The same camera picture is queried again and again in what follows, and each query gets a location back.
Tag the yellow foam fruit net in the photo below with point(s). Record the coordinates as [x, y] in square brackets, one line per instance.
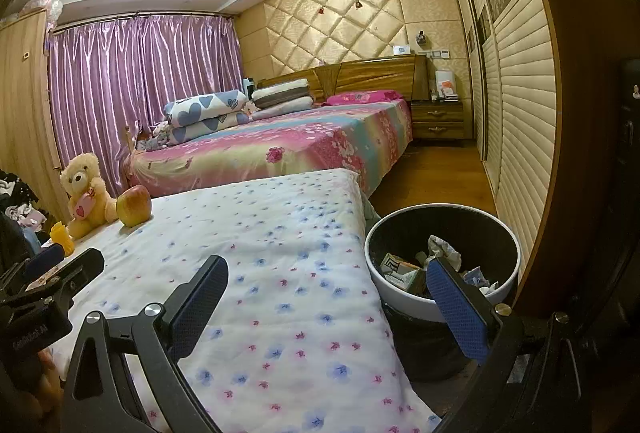
[62, 238]

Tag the small wall hook ornament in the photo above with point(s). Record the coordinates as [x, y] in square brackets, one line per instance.
[422, 38]

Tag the red yellow apple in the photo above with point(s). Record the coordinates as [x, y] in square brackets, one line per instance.
[134, 208]

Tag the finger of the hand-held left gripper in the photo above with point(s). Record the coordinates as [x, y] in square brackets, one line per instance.
[45, 259]
[75, 270]

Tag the bed with pink floral sheet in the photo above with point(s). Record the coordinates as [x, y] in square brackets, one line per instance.
[300, 138]

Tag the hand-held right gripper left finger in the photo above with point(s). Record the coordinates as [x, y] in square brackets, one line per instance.
[200, 308]

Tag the light wooden wardrobe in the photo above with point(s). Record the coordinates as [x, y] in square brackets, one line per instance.
[25, 113]

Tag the heart patterned pillows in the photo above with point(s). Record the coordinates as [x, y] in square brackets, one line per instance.
[205, 105]

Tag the purple striped curtain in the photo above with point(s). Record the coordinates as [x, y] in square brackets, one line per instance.
[125, 88]

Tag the dark bedside object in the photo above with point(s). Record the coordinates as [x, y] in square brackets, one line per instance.
[249, 88]

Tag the wall switch panel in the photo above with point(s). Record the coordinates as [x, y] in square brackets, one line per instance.
[439, 53]

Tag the pink pillow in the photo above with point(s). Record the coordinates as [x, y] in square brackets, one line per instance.
[362, 98]

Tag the pile of clothes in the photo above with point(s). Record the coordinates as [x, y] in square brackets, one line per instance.
[17, 208]

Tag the green milk carton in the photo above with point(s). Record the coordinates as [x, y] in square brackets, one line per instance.
[400, 270]

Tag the small plush toy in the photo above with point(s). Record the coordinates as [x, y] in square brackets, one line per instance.
[155, 135]

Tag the blue cartoon wrapper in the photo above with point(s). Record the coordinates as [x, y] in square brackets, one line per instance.
[475, 278]

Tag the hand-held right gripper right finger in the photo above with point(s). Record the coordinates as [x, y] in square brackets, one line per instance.
[457, 313]

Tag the clear plastic bag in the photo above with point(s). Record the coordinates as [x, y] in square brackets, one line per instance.
[45, 10]

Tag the white orange box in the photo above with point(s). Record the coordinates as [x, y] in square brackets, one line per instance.
[445, 85]

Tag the white wall device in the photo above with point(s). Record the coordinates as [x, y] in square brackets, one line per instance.
[401, 49]

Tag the white floral cloth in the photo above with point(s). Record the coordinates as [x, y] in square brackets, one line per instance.
[300, 288]

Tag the heart print quilt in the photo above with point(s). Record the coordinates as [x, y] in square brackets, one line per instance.
[210, 128]

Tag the grey striped pillow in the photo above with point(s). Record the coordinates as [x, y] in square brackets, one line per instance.
[280, 93]

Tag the cream teddy bear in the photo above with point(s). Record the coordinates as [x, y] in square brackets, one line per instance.
[82, 178]

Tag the white plastic bag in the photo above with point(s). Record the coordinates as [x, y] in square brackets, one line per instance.
[445, 248]

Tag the person's left hand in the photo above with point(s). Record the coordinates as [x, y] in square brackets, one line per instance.
[53, 383]

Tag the wooden nightstand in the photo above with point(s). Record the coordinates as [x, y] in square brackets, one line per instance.
[442, 120]

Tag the slatted sliding door wardrobe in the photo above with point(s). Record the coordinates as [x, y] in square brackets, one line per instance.
[520, 113]

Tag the wooden headboard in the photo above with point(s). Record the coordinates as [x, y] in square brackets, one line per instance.
[375, 73]

